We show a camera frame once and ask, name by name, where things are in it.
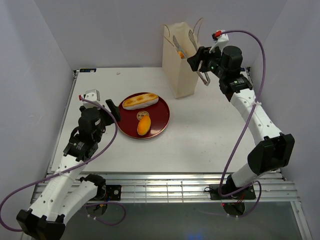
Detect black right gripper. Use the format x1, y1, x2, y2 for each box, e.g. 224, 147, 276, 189
186, 44, 227, 80

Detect fake croissant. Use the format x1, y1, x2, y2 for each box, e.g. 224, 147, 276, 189
177, 51, 185, 59

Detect metal tongs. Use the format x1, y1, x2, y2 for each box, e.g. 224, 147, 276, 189
172, 30, 211, 86

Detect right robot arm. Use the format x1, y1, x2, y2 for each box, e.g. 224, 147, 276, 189
187, 46, 295, 199

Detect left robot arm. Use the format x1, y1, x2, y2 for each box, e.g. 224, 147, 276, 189
16, 98, 121, 240

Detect beige paper bag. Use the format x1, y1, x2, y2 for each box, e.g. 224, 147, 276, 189
162, 17, 203, 99

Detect sugared orange bread roll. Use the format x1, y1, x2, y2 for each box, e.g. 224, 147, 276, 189
137, 115, 151, 136

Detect long toasted baguette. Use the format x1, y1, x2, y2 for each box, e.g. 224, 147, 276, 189
122, 93, 159, 110

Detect dark red round plate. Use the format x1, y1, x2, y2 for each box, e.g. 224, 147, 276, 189
117, 92, 170, 139

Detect left blue table label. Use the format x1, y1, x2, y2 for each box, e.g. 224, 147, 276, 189
79, 68, 97, 73

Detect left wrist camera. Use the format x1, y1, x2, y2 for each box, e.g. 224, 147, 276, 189
78, 89, 101, 103

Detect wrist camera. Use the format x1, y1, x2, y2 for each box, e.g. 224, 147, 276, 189
209, 30, 229, 53
78, 89, 101, 103

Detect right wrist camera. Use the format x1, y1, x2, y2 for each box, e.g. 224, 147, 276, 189
209, 30, 229, 53

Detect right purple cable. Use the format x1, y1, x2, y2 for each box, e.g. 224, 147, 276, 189
218, 29, 266, 217

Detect purple cable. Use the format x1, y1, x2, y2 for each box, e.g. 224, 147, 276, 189
0, 97, 127, 232
218, 29, 266, 217

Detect aluminium frame rail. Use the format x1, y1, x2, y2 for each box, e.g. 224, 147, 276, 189
34, 172, 298, 203

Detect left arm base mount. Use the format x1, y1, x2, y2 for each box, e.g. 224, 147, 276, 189
80, 173, 122, 201

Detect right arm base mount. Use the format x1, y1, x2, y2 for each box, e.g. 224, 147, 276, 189
204, 183, 256, 201

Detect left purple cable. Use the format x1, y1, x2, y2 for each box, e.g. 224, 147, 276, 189
0, 97, 127, 232

